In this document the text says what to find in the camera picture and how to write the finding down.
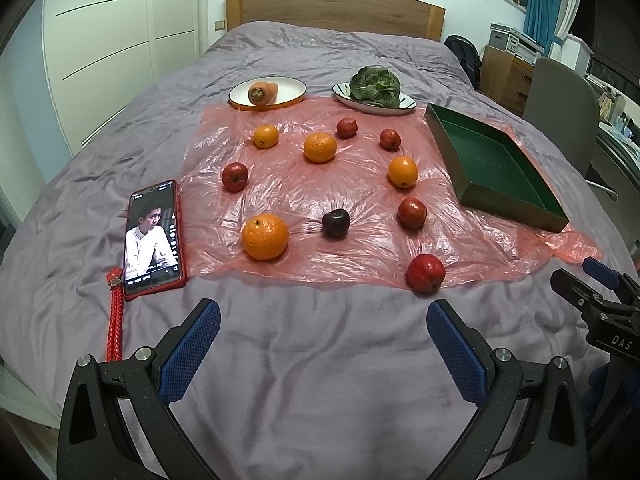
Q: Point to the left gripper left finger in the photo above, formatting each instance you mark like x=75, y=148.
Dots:
x=94, y=441

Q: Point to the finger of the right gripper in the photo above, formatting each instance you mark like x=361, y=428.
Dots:
x=611, y=279
x=578, y=293

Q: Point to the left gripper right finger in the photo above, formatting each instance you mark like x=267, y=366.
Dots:
x=550, y=442

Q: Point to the small red apple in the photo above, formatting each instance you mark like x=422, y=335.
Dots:
x=389, y=140
x=346, y=128

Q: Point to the dark purple plum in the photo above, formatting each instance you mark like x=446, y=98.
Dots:
x=336, y=223

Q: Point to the large orange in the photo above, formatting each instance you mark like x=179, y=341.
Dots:
x=265, y=237
x=320, y=147

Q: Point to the small orange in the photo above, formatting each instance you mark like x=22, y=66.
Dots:
x=266, y=136

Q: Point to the white desk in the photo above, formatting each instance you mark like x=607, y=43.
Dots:
x=616, y=138

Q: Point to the green rectangular tray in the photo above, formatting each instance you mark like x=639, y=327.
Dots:
x=490, y=172

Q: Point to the grey office chair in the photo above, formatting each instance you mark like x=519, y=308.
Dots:
x=563, y=106

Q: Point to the red cased smartphone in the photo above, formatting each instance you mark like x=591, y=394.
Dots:
x=153, y=251

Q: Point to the wooden nightstand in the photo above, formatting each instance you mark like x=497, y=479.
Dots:
x=506, y=79

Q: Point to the purple bed duvet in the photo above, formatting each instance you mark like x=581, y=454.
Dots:
x=306, y=380

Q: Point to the white printer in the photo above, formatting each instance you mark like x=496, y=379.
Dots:
x=509, y=39

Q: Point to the black backpack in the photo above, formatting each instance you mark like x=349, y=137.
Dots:
x=467, y=56

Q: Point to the pink plastic sheet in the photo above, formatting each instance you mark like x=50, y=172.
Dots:
x=473, y=246

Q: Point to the green leafy vegetable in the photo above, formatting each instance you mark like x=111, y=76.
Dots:
x=375, y=86

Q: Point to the white striped oval plate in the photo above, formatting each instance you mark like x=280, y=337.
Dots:
x=406, y=106

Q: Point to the blue curtain right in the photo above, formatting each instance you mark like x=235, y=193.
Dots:
x=540, y=22

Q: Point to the orange rimmed white plate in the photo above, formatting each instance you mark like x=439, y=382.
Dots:
x=291, y=91

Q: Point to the wooden headboard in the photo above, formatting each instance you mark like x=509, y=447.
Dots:
x=409, y=18

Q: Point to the carrot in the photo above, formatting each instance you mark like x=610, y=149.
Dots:
x=262, y=93

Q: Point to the white wardrobe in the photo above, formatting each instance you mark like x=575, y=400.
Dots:
x=100, y=54

